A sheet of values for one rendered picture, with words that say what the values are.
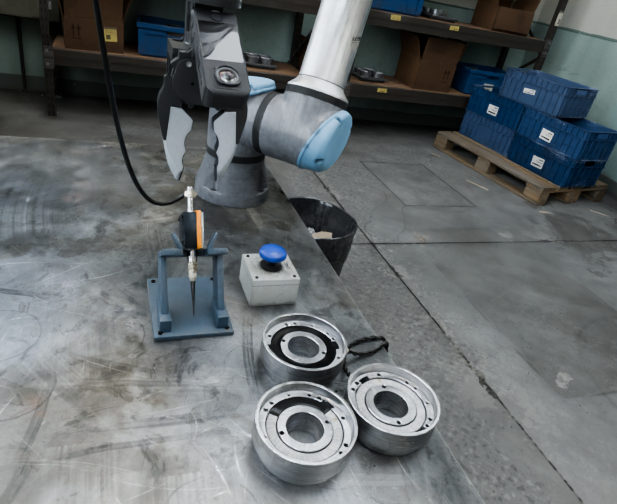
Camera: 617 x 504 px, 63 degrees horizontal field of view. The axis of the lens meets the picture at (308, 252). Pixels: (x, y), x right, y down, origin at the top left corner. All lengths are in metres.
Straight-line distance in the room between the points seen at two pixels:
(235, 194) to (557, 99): 3.46
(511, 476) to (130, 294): 1.36
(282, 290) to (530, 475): 1.27
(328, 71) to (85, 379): 0.61
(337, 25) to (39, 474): 0.76
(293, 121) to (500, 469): 1.29
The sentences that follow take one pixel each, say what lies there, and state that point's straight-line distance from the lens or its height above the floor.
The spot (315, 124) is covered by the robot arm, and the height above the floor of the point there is 1.00.
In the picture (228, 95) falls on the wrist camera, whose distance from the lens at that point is 0.51.
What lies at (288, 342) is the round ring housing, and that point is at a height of 0.83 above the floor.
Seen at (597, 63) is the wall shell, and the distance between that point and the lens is 5.26.
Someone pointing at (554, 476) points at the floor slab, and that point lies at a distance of 1.88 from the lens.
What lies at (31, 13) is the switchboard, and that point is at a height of 0.59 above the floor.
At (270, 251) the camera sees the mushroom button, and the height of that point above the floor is 0.87.
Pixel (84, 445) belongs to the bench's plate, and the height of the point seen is 0.80.
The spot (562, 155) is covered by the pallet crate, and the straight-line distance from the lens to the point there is 4.14.
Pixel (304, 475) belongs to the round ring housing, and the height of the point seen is 0.83.
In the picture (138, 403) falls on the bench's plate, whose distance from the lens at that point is 0.59.
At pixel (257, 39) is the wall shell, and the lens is 4.56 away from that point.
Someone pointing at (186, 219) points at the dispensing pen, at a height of 0.93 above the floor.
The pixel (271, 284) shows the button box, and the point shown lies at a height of 0.84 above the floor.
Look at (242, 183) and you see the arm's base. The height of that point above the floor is 0.85.
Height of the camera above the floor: 1.23
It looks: 30 degrees down
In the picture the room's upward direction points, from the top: 12 degrees clockwise
